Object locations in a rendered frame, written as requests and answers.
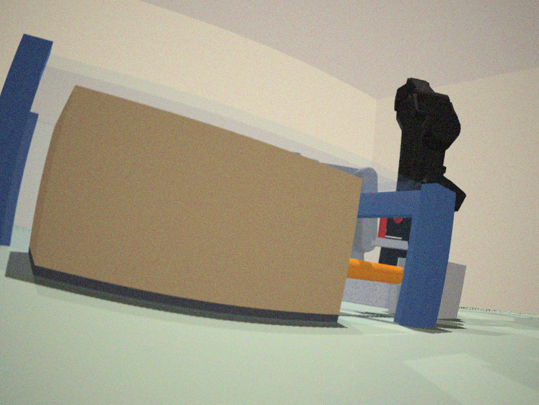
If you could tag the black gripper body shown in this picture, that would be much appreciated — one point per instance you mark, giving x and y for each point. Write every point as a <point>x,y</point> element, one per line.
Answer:
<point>425,168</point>

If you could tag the blue flat bar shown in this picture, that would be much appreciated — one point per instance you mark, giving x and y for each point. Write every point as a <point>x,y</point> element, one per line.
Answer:
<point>440,280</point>

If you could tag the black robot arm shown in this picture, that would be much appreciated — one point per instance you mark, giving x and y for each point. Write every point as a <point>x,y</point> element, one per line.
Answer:
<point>428,123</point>

